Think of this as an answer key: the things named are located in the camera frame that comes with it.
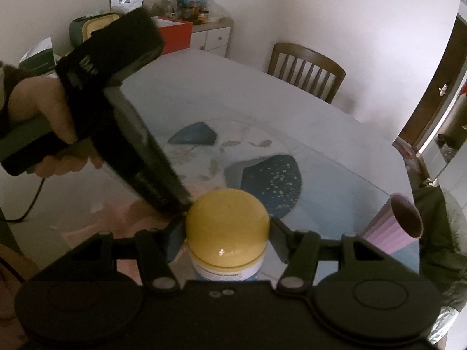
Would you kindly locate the person's left hand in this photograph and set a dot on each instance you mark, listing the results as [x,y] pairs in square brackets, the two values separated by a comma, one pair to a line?
[40,98]

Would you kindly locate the pink towel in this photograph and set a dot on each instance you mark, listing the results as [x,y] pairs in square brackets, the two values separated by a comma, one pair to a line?
[109,222]

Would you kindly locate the wooden chair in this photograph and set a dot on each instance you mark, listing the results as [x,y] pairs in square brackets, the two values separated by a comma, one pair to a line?
[306,71]

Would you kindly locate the red white card box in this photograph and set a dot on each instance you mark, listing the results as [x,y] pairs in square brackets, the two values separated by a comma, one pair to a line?
[126,2]

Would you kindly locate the dark green jacket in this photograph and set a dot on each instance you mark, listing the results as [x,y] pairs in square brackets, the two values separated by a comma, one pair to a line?
[436,248]

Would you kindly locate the white green carton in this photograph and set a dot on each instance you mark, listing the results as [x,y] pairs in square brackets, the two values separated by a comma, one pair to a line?
[38,56]

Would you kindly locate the printed blue table mat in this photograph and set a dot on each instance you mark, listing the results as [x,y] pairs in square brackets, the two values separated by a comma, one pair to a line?
[328,175]

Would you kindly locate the white low cabinet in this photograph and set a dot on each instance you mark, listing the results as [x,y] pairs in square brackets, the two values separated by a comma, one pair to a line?
[213,38]

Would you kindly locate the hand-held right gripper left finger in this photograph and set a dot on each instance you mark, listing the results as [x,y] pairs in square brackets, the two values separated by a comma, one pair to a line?
[176,238]

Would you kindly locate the red cardboard box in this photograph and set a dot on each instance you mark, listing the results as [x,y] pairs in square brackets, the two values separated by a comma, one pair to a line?
[175,36]

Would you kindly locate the pink ribbed cup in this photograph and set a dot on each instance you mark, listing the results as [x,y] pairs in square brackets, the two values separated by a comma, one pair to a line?
[392,226]

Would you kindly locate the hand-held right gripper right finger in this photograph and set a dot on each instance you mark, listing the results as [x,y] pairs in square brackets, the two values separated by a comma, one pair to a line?
[280,235]

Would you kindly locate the person's left forearm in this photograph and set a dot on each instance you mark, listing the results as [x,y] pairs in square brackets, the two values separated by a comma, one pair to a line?
[5,94]

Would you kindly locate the brown wooden door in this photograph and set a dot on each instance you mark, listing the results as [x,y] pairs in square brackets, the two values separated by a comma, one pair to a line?
[425,109]

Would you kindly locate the green yellow tissue box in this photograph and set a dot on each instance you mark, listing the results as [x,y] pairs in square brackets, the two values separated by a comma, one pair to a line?
[85,25]

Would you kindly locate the yellow lid vitamin bottle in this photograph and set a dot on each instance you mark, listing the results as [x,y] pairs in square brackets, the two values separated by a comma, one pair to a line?
[228,226]

